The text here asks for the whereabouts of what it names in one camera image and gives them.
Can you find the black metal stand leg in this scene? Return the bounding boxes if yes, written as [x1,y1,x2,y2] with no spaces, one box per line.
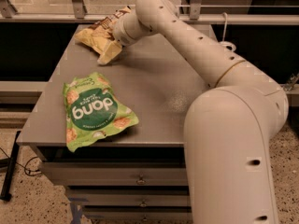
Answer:
[0,131,21,202]

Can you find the green rice chips bag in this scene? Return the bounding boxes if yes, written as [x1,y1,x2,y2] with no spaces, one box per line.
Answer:
[63,72,139,152]

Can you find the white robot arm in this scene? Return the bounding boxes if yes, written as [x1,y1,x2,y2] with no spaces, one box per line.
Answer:
[112,0,289,224]

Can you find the metal railing frame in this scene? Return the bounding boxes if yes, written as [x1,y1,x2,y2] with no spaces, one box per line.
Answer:
[0,0,299,25]

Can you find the brown chip bag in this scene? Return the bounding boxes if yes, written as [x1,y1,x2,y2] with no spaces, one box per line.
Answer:
[75,7,131,55]

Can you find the grey drawer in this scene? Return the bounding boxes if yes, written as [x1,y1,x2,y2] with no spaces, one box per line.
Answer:
[82,206,192,221]
[66,189,190,207]
[39,162,188,186]

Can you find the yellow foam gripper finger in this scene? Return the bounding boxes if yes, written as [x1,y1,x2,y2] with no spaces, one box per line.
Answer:
[97,41,122,65]

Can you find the middle grey drawer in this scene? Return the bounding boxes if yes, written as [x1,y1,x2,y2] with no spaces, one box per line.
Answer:
[66,189,190,207]

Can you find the bottom grey drawer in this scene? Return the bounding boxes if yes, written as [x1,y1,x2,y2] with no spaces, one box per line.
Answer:
[82,206,192,221]

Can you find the grey drawer cabinet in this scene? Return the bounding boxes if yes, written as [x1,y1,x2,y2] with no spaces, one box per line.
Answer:
[18,35,206,222]

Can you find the top grey drawer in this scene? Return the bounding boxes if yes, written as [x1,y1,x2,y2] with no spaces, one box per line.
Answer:
[39,162,188,186]

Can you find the black floor cable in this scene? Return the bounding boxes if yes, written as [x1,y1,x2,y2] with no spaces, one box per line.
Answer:
[0,147,43,177]

